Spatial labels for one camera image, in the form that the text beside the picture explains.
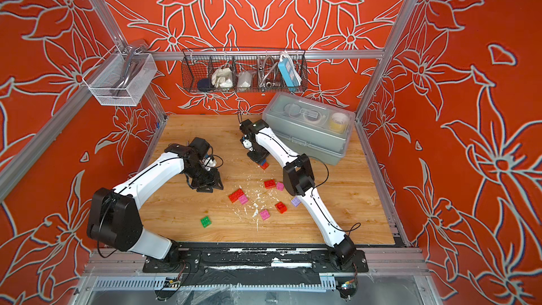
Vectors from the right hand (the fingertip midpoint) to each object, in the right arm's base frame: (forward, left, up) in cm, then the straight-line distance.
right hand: (256, 160), depth 98 cm
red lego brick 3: (-22, -12, -1) cm, 25 cm away
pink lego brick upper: (-13, -11, -1) cm, 17 cm away
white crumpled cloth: (+24, +15, +29) cm, 41 cm away
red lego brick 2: (-12, -7, -1) cm, 14 cm away
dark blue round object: (+24, +24, +26) cm, 43 cm away
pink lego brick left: (-19, +4, -1) cm, 20 cm away
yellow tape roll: (+12, -38, +14) cm, 42 cm away
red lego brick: (-3, -4, -1) cm, 5 cm away
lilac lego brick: (-20, -18, -1) cm, 26 cm away
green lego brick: (-28, +18, -1) cm, 34 cm away
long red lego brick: (-17, +8, -1) cm, 19 cm away
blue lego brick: (-2, -4, +2) cm, 5 cm away
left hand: (-17, +13, +7) cm, 23 cm away
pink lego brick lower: (-25, -5, -2) cm, 26 cm away
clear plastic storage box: (+5, -27, +17) cm, 32 cm away
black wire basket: (+34, +7, +27) cm, 44 cm away
